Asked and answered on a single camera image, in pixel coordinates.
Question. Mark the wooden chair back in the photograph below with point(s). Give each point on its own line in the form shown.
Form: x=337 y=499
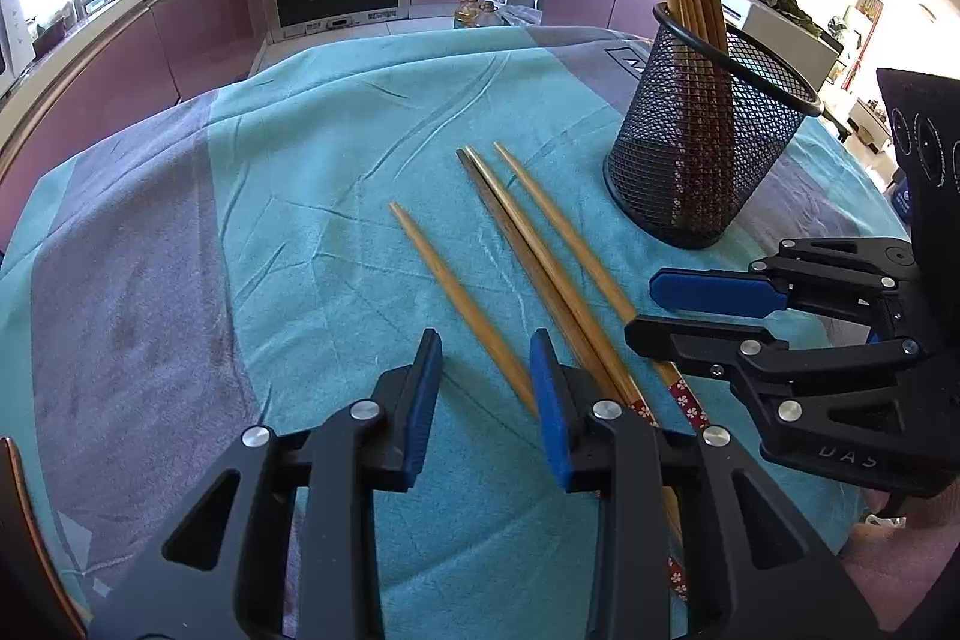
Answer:
x=22 y=572

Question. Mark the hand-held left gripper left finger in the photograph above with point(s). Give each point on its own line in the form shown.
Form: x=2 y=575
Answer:
x=420 y=407

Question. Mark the person's right forearm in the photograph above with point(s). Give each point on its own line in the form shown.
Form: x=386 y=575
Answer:
x=900 y=565

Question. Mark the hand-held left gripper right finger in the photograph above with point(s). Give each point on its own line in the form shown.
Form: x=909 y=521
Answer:
x=551 y=407

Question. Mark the white plastic bag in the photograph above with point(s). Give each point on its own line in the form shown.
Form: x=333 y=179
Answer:
x=521 y=15

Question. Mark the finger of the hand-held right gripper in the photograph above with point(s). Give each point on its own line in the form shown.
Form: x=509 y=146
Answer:
x=690 y=347
x=712 y=293

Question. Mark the yellow oil bottle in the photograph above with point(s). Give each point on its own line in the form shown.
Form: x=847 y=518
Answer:
x=465 y=12

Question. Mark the dark brown chopstick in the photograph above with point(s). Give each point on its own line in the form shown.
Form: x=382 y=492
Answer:
x=508 y=235

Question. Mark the teal and grey tablecloth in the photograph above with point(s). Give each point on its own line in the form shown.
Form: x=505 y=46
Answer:
x=262 y=197

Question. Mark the black mesh utensil holder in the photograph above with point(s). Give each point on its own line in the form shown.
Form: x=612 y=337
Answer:
x=750 y=160

